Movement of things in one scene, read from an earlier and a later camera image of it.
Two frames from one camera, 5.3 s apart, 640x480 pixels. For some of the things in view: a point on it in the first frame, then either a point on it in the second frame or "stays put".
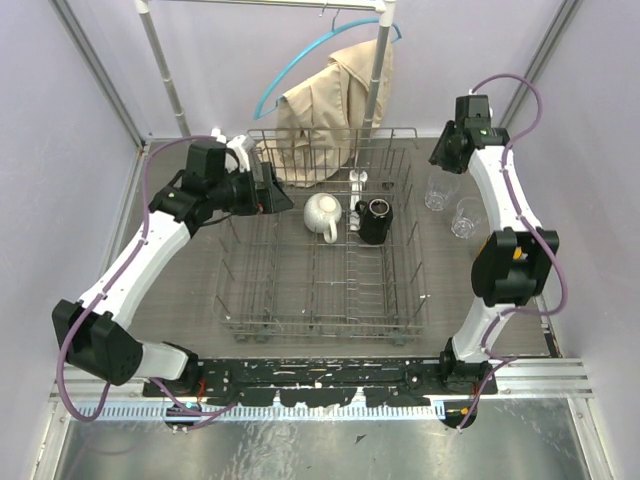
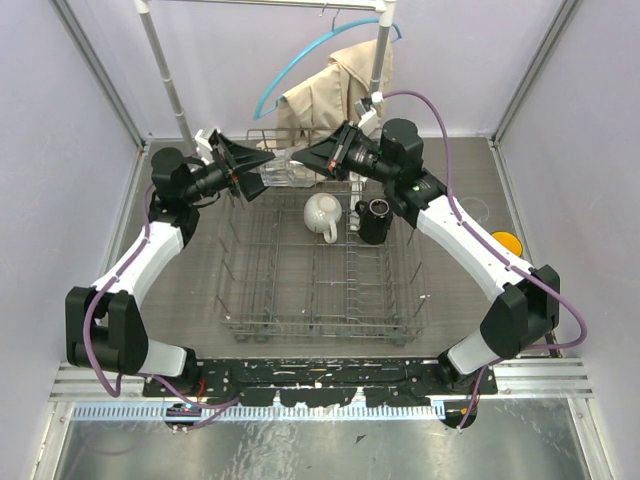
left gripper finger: [266, 175] -> [239, 156]
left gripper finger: [279, 201] -> [252, 184]
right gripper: [439, 159] -> [321, 156]
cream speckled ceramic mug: [322, 212] stays put
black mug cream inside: [376, 218] stays put
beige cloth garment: [319, 126] stays put
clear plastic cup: [441, 187] -> [284, 172]
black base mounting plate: [321, 382] stays put
